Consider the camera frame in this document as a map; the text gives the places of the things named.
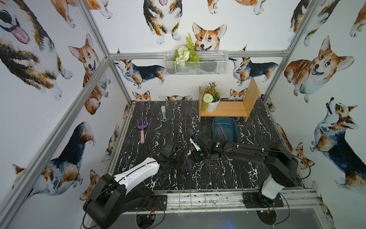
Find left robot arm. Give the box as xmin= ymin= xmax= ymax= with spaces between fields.
xmin=83 ymin=143 xmax=182 ymax=229

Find teal cleaning brush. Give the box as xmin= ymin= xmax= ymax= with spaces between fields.
xmin=161 ymin=106 xmax=167 ymax=122

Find purple pink garden rake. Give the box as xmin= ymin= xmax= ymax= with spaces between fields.
xmin=137 ymin=118 xmax=148 ymax=144

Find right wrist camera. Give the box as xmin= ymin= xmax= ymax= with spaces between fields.
xmin=189 ymin=138 xmax=201 ymax=151

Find green fern white flowers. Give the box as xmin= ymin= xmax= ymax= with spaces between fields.
xmin=172 ymin=34 xmax=200 ymax=67

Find wooden desk shelf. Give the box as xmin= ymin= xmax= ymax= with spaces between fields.
xmin=198 ymin=79 xmax=260 ymax=122

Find potted flower white pot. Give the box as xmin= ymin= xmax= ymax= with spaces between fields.
xmin=201 ymin=82 xmax=221 ymax=112

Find teal plastic storage box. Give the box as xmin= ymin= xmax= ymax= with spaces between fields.
xmin=212 ymin=117 xmax=239 ymax=143

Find white wire wall basket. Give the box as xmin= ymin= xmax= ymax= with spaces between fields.
xmin=164 ymin=51 xmax=228 ymax=76

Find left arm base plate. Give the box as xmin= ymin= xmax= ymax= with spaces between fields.
xmin=128 ymin=195 xmax=168 ymax=212

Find clear straight stencil ruler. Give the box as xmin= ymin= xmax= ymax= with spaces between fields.
xmin=214 ymin=125 xmax=227 ymax=140

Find purple triangle set square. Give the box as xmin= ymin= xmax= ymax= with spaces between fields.
xmin=182 ymin=155 xmax=194 ymax=170

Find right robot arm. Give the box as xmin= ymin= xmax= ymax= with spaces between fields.
xmin=189 ymin=134 xmax=298 ymax=200

